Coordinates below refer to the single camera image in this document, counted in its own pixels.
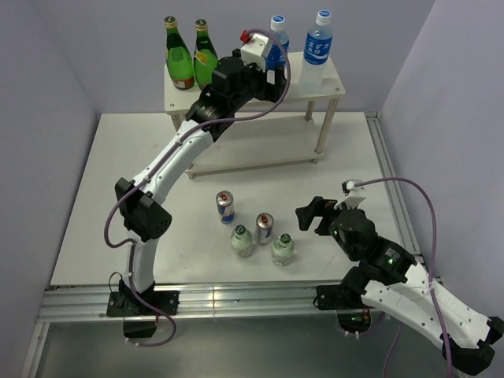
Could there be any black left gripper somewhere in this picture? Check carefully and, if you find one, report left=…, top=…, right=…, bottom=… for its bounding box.
left=230, top=57, right=289, bottom=112

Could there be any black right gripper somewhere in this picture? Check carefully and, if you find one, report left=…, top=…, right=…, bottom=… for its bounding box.
left=295, top=195, right=358, bottom=260

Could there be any small pocari sweat bottle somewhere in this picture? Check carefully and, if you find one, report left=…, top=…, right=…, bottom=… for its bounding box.
left=265, top=14, right=291, bottom=86

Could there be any large pocari sweat bottle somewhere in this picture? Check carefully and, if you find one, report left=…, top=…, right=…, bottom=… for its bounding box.
left=299, top=9, right=333, bottom=93

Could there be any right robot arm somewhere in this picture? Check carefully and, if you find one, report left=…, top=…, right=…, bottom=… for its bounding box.
left=295, top=196, right=503, bottom=376

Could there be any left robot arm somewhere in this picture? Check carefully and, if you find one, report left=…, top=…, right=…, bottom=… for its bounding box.
left=113, top=50, right=291, bottom=314

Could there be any white two-tier shelf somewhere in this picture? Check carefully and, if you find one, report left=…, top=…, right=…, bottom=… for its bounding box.
left=186, top=52, right=346, bottom=179

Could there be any green glass bottle right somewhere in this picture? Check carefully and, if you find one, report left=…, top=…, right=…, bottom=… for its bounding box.
left=193, top=19, right=218, bottom=90

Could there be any green glass bottle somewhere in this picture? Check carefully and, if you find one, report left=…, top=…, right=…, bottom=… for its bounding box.
left=193, top=19, right=218, bottom=90
left=164, top=16, right=195, bottom=91

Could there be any red bull can front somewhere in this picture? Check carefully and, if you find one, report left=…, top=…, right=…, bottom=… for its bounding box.
left=255, top=213, right=274, bottom=245

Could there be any red bull can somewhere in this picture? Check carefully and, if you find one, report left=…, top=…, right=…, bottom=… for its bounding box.
left=216, top=191, right=235, bottom=224
left=255, top=213, right=274, bottom=245

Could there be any clear chang bottle right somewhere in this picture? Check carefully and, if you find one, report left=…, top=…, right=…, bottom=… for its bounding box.
left=271, top=233, right=295, bottom=266

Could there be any clear chang bottle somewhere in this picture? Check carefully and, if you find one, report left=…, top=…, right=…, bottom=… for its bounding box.
left=230, top=224, right=253, bottom=258
left=271, top=233, right=295, bottom=266

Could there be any green glass bottle left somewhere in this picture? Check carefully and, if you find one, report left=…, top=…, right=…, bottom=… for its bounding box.
left=164, top=16, right=195, bottom=91

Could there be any clear chang bottle left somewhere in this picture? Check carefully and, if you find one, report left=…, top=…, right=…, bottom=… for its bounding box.
left=230, top=224, right=253, bottom=258

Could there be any red bull can rear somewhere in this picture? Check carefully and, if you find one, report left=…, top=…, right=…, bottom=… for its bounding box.
left=216, top=191, right=235, bottom=224

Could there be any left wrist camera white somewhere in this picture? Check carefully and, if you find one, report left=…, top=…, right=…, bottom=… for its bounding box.
left=239, top=31, right=273, bottom=72

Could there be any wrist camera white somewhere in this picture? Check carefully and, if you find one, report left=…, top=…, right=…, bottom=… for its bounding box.
left=333, top=180, right=366, bottom=209
left=239, top=31, right=273, bottom=72

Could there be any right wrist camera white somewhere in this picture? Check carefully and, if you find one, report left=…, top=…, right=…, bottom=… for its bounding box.
left=333, top=180, right=366, bottom=209

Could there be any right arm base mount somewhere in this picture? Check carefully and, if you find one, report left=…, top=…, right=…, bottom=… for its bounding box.
left=312, top=284, right=386, bottom=339

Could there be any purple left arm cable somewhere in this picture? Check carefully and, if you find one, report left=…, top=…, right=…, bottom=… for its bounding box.
left=103, top=28, right=292, bottom=348

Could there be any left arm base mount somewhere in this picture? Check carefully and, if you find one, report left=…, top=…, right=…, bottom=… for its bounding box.
left=106, top=291, right=180, bottom=343

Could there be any aluminium rail frame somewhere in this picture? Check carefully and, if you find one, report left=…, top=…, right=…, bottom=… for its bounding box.
left=24, top=113, right=446, bottom=377

